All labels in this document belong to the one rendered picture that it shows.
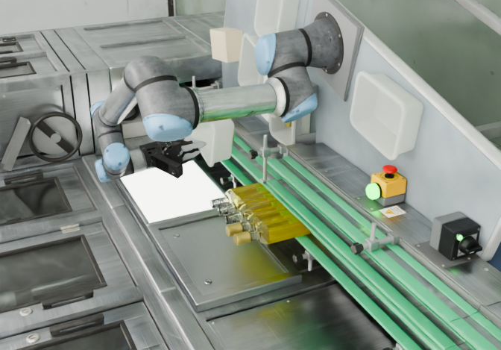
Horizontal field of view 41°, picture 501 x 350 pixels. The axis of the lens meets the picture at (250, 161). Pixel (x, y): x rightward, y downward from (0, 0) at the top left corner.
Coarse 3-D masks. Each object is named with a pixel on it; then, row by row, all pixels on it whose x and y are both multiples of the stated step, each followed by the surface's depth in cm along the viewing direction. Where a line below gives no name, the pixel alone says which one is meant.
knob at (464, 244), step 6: (462, 240) 159; (468, 240) 158; (474, 240) 158; (462, 246) 158; (468, 246) 158; (474, 246) 158; (480, 246) 158; (462, 252) 160; (468, 252) 157; (474, 252) 157
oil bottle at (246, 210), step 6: (270, 198) 214; (246, 204) 210; (252, 204) 210; (258, 204) 210; (264, 204) 210; (270, 204) 210; (276, 204) 211; (282, 204) 211; (240, 210) 209; (246, 210) 208; (252, 210) 207; (258, 210) 208; (246, 216) 207
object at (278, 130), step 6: (270, 120) 237; (276, 120) 237; (294, 120) 221; (270, 126) 237; (276, 126) 238; (282, 126) 239; (294, 126) 222; (270, 132) 238; (276, 132) 237; (282, 132) 237; (288, 132) 237; (294, 132) 223; (276, 138) 235; (282, 138) 233; (288, 138) 233; (294, 138) 224; (288, 144) 228
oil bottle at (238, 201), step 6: (258, 192) 218; (264, 192) 218; (234, 198) 215; (240, 198) 214; (246, 198) 214; (252, 198) 214; (258, 198) 214; (264, 198) 215; (234, 204) 213; (240, 204) 212
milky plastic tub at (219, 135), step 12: (228, 120) 212; (192, 132) 230; (204, 132) 230; (216, 132) 208; (228, 132) 212; (216, 144) 212; (228, 144) 215; (204, 156) 220; (216, 156) 215; (228, 156) 218
